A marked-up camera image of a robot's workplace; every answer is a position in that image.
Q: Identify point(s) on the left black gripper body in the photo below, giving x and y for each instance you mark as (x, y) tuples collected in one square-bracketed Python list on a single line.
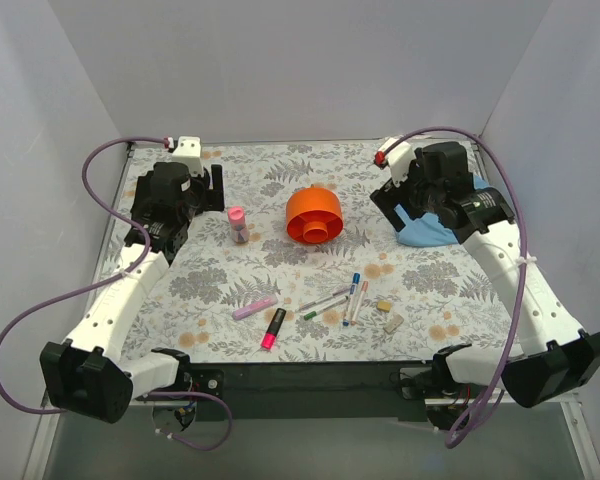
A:
[(215, 187)]

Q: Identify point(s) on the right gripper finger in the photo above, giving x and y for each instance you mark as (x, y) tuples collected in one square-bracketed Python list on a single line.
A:
[(386, 203), (416, 211)]

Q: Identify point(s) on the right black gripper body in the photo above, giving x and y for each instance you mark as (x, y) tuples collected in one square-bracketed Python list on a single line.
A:
[(387, 208)]

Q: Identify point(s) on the pink capped tube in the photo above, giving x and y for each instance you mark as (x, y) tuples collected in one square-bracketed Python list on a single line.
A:
[(239, 231)]

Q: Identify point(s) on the orange round organizer container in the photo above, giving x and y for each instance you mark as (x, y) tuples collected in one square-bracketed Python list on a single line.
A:
[(313, 216)]

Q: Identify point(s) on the purple gel pen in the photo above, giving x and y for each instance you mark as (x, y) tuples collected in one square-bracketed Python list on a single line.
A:
[(336, 293)]

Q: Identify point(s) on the lilac highlighter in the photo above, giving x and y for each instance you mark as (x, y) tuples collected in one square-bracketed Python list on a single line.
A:
[(254, 307)]

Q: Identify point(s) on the green pen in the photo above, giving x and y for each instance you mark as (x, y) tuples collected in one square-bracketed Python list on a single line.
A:
[(336, 303)]

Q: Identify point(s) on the black pink highlighter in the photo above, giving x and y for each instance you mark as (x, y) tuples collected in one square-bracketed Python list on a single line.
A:
[(273, 329)]

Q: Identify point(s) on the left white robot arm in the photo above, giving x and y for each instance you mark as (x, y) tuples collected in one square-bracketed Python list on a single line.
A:
[(84, 373)]

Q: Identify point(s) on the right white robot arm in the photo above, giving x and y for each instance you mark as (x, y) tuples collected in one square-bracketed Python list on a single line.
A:
[(552, 352)]

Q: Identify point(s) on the blue cloth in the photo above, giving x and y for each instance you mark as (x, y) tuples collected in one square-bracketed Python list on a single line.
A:
[(424, 232)]

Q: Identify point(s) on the blue capped marker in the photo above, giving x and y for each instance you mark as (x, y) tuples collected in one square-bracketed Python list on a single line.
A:
[(352, 292)]

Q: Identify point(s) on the orange capped marker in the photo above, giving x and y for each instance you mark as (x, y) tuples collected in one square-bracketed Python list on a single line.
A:
[(359, 302)]

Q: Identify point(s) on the yellow eraser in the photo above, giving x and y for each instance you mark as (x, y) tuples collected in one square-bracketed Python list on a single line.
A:
[(384, 306)]

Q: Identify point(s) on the floral table mat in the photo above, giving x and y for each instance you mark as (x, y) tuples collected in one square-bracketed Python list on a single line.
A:
[(442, 294)]

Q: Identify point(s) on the white eraser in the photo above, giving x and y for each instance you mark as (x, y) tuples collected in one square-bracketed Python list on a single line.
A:
[(395, 322)]

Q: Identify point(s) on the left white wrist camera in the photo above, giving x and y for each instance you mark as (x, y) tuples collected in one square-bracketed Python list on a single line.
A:
[(188, 151)]

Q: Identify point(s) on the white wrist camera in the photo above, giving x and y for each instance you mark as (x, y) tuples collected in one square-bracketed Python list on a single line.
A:
[(397, 159), (188, 151)]

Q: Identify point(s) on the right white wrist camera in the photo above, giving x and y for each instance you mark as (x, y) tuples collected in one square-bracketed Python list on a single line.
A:
[(397, 159)]

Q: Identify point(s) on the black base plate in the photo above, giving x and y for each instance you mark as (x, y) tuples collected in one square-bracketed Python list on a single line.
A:
[(327, 390)]

